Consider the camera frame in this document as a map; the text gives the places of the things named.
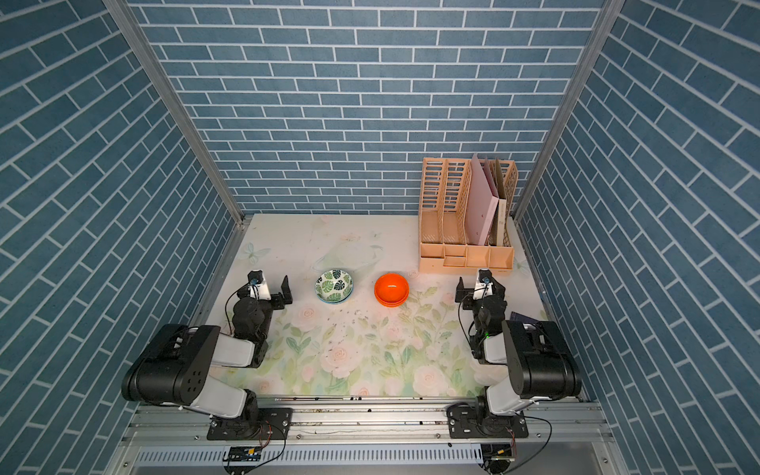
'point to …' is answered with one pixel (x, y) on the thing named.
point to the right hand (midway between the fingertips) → (480, 279)
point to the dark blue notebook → (521, 318)
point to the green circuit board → (244, 453)
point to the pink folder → (481, 204)
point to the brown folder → (499, 221)
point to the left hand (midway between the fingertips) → (277, 277)
